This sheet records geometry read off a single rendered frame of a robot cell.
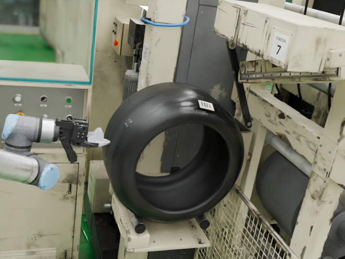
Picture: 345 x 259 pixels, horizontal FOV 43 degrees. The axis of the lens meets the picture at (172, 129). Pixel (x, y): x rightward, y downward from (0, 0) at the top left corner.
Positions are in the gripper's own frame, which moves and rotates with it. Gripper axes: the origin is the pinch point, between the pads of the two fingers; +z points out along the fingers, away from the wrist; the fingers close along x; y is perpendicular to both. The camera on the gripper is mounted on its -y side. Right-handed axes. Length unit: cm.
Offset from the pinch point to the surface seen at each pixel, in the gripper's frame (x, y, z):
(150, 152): 25.9, -13.1, 28.2
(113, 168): -8.2, -6.3, 2.7
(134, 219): -6.1, -29.0, 16.7
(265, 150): 44, -12, 103
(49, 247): 58, -93, -3
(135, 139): -11.1, 7.7, 7.1
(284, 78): -16, 41, 55
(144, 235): -10.2, -33.6, 21.2
